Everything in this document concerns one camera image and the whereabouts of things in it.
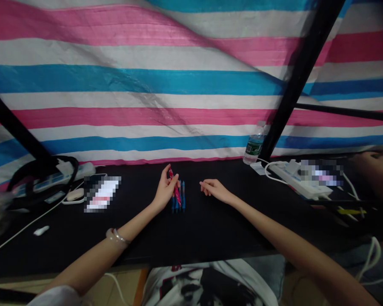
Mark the blue pen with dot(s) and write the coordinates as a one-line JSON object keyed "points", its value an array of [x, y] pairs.
{"points": [[179, 206], [184, 197]]}

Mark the black metal post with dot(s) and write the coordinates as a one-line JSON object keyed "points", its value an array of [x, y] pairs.
{"points": [[16, 127]]}

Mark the red pen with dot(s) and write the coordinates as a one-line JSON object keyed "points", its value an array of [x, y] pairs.
{"points": [[177, 195]]}

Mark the small white oval case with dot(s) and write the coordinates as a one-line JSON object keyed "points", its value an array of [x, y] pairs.
{"points": [[75, 195]]}

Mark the person's right hand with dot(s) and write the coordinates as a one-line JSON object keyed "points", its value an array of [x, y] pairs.
{"points": [[218, 188]]}

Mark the person's left hand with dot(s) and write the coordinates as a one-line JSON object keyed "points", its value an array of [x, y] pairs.
{"points": [[164, 192]]}

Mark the yellow object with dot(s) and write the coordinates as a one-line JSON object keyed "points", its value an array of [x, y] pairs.
{"points": [[351, 211]]}

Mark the white power strip with switches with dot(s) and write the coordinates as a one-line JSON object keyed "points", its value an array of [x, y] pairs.
{"points": [[81, 170]]}

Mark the white plug adapter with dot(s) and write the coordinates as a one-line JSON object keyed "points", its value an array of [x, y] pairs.
{"points": [[294, 166]]}

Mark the clear plastic water bottle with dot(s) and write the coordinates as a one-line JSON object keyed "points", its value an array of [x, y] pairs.
{"points": [[253, 148]]}

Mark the person's body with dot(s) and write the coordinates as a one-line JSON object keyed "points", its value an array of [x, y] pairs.
{"points": [[210, 283]]}

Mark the person's right fingers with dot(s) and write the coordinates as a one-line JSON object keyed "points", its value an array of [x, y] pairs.
{"points": [[206, 186]]}

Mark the small white cap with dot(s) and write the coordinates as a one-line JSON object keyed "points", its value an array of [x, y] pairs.
{"points": [[41, 230]]}

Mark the black metal frame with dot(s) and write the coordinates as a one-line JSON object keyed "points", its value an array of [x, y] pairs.
{"points": [[301, 73]]}

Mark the striped pink blue white tarp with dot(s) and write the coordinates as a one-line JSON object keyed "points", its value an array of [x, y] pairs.
{"points": [[146, 95]]}

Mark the white phone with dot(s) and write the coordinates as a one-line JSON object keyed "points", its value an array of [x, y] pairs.
{"points": [[97, 178]]}

